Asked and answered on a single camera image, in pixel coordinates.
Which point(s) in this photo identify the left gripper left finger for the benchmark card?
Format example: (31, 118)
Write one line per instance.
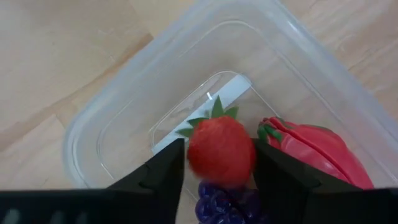
(155, 180)

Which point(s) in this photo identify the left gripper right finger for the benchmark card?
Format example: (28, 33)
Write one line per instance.
(280, 186)

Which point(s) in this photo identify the red toy dragon fruit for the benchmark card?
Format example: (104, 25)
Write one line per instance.
(311, 149)

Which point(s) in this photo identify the purple toy grapes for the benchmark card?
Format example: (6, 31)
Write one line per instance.
(217, 205)

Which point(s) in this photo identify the red toy strawberry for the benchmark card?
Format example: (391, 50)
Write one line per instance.
(220, 152)

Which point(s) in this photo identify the clear plastic tupperware container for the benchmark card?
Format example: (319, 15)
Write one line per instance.
(155, 77)

